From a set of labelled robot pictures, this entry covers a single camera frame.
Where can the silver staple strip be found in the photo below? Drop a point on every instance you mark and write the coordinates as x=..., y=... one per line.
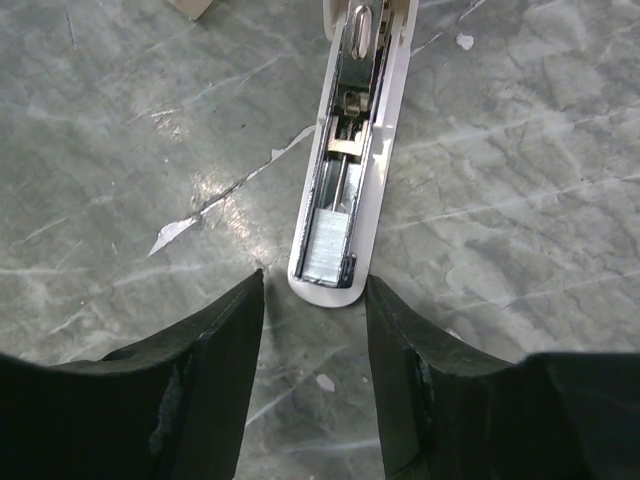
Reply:
x=324, y=252

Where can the white staple box sleeve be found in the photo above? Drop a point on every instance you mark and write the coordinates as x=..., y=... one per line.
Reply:
x=191, y=9

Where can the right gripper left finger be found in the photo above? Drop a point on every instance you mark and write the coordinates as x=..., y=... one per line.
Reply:
x=171, y=406

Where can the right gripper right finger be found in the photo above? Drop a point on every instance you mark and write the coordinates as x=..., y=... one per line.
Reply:
x=443, y=406

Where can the white stapler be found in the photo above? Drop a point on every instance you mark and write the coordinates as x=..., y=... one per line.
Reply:
x=354, y=136

